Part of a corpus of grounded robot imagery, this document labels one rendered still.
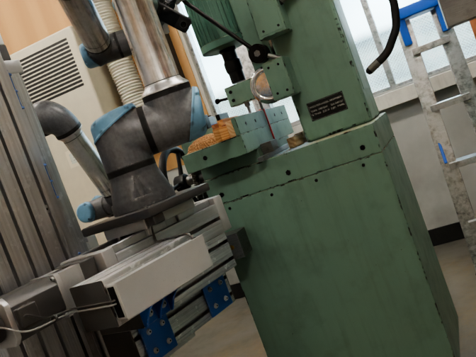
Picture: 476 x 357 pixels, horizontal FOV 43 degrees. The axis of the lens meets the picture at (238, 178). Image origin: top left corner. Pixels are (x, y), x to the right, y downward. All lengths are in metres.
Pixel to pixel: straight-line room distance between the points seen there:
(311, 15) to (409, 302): 0.92
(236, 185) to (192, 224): 0.53
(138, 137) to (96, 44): 0.41
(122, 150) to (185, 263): 0.32
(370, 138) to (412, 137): 1.50
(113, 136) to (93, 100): 2.12
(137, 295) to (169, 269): 0.10
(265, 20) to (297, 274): 0.80
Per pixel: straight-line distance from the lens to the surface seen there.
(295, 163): 1.88
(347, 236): 1.89
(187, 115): 1.38
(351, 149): 1.84
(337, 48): 1.94
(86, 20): 1.62
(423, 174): 3.34
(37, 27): 4.04
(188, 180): 2.22
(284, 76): 1.88
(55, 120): 2.10
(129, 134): 1.38
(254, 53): 1.94
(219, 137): 1.78
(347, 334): 2.00
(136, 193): 1.38
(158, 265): 1.16
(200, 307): 1.49
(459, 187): 2.61
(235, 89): 2.10
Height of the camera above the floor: 0.89
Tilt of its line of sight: 3 degrees down
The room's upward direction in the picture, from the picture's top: 20 degrees counter-clockwise
